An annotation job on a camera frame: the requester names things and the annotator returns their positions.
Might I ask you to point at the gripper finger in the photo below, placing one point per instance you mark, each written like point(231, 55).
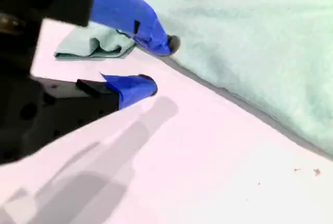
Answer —
point(130, 89)
point(125, 11)

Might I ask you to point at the pale green T-shirt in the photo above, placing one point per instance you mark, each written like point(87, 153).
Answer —
point(247, 39)

